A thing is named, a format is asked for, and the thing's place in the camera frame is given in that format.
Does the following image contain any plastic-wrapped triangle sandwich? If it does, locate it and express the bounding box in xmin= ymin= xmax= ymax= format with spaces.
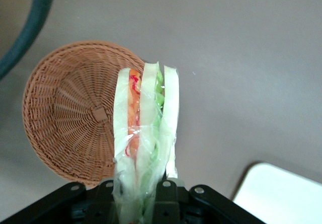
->
xmin=112 ymin=61 xmax=181 ymax=224

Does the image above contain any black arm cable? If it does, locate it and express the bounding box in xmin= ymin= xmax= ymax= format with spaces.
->
xmin=0 ymin=0 xmax=57 ymax=82

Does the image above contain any cream plastic serving tray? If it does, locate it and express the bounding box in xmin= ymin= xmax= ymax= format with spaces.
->
xmin=231 ymin=161 xmax=322 ymax=224

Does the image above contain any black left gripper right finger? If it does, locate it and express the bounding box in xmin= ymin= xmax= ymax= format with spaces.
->
xmin=150 ymin=180 xmax=266 ymax=224

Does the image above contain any round brown wicker basket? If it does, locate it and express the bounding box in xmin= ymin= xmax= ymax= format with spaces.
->
xmin=22 ymin=40 xmax=147 ymax=188

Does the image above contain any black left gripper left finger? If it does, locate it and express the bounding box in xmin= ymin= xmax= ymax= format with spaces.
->
xmin=0 ymin=180 xmax=115 ymax=224

